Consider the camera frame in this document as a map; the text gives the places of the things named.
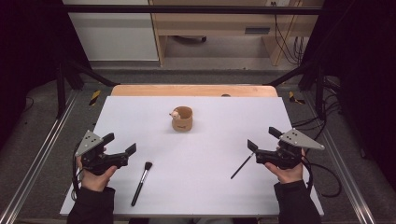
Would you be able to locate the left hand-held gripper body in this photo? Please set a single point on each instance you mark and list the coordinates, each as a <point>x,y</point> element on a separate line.
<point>93,161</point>

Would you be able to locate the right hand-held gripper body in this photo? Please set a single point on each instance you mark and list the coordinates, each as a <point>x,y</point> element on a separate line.
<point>283,158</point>

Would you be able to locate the thin black makeup brush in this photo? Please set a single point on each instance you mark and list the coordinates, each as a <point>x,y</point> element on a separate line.
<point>242,166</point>

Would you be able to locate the large black makeup brush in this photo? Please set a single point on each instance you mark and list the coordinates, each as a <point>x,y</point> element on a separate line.
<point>140,183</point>

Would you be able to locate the wooden brush holder cup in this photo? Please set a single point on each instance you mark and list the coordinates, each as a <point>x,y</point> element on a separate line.
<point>182,123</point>

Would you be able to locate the person's right hand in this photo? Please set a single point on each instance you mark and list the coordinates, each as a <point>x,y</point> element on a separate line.
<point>289,175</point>

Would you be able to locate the person's left hand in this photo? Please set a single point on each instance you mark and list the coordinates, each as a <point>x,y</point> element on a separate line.
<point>95,182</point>

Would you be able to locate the yellow black tape strip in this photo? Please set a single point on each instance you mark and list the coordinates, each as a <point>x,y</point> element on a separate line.
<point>95,97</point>
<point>292,97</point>

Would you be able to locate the black metal stand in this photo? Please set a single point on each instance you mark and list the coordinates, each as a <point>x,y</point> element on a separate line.
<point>61,93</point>
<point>319,93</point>

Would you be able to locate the white board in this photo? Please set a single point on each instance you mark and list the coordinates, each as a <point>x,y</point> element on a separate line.
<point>199,174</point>

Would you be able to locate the wooden table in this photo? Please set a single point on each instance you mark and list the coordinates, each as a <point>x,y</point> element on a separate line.
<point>186,90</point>

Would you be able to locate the white cabinet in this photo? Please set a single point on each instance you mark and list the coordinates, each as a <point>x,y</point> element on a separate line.
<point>115,37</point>

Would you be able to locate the grey desk label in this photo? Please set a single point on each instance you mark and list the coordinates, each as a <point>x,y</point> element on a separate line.
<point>257,30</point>

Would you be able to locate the light wooden desk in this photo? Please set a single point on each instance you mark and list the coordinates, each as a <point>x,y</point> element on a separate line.
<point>211,23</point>

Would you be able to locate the black horizontal bar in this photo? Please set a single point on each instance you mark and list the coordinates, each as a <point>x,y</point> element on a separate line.
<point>186,9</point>

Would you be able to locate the aluminium rail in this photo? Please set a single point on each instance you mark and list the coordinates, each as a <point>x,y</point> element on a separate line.
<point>37,161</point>
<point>342,168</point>

